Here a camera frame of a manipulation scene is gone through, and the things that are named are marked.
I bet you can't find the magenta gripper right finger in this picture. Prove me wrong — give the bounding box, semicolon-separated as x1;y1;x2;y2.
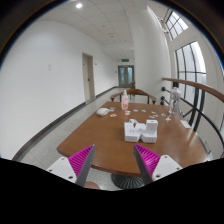
133;144;160;185

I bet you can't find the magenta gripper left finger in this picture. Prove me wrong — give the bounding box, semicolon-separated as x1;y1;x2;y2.
68;145;95;187

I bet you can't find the black table base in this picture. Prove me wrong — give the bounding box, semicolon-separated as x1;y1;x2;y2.
111;174;144;190

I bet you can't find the white card on table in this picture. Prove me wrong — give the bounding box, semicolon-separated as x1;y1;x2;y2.
181;120;191;128

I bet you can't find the clear plastic water bottle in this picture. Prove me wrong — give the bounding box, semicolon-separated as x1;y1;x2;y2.
169;87;181;115

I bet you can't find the white spray bottle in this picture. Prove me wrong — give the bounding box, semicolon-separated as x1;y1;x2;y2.
121;90;128;110

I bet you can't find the wooden chair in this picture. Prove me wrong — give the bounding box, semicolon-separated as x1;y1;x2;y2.
110;89;157;104

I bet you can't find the wooden handrail with black railing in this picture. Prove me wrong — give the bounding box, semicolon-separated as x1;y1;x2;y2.
164;78;224;158

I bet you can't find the double door at corridor end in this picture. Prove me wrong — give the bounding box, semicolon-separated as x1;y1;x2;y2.
118;65;134;87

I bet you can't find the large window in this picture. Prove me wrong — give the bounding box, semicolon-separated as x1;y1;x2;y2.
174;41;208;108

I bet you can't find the round ceiling light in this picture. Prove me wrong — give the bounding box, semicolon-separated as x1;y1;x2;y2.
76;3;83;9

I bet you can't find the side door in wall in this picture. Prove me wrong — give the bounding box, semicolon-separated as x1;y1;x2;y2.
82;53;95;102

